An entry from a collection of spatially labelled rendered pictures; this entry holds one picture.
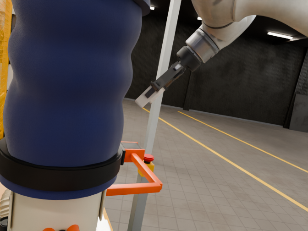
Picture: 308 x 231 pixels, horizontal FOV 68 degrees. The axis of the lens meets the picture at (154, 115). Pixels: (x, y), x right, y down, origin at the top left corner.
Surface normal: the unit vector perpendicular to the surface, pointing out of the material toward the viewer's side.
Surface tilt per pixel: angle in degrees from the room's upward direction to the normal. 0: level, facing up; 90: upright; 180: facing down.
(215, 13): 163
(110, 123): 76
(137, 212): 90
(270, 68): 90
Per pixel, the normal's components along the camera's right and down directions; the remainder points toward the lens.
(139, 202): 0.41, 0.24
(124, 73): 0.95, -0.03
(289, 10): -0.22, 0.56
